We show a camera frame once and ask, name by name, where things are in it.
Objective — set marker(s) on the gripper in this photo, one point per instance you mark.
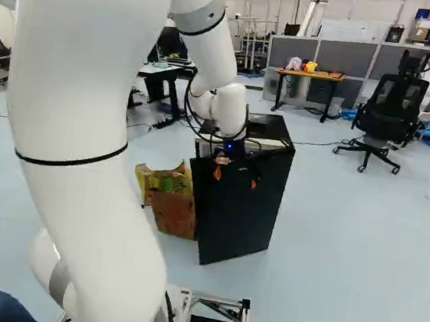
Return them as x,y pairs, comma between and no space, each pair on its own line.
235,152

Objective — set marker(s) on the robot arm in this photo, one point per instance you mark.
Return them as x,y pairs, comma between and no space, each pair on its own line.
84,74

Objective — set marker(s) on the black fridge door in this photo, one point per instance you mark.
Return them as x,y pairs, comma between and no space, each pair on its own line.
231,218

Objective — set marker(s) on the small black fridge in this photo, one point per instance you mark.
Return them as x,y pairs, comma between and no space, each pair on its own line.
276,137

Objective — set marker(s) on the brown paper bag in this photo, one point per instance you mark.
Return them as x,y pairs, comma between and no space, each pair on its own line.
172,207

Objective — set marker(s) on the black power strip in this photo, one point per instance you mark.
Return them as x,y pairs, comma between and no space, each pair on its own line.
163,123

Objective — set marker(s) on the black desk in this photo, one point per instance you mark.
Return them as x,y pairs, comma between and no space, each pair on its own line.
163,74

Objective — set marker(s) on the wooden top desk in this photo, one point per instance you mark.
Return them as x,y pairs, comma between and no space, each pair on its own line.
312,75

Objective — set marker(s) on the pink plush toy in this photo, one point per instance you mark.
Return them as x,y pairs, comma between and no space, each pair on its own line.
294,63

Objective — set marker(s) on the yellow plush toy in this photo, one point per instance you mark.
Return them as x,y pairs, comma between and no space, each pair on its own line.
310,67

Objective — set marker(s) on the grey office partition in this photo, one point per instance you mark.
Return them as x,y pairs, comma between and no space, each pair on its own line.
349,57

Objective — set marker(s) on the black mesh office chair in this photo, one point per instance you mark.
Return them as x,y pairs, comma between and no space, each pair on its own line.
391,112

